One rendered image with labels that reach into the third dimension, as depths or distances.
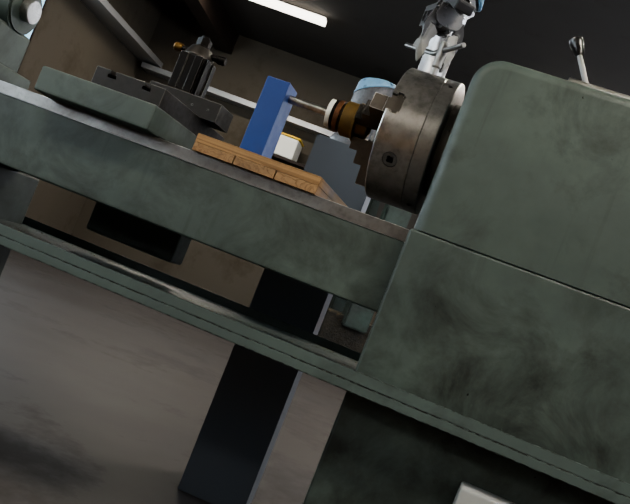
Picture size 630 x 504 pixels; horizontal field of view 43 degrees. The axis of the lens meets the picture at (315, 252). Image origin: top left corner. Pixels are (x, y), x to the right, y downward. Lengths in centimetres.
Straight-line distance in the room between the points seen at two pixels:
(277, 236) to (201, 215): 18
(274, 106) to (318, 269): 44
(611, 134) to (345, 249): 58
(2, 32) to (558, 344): 156
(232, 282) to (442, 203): 767
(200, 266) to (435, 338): 780
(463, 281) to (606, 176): 34
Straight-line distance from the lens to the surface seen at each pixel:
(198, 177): 180
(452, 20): 199
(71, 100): 190
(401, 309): 161
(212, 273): 928
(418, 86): 179
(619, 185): 166
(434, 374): 161
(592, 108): 169
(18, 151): 201
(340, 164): 233
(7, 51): 231
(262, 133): 192
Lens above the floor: 68
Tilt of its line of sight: 2 degrees up
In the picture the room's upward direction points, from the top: 21 degrees clockwise
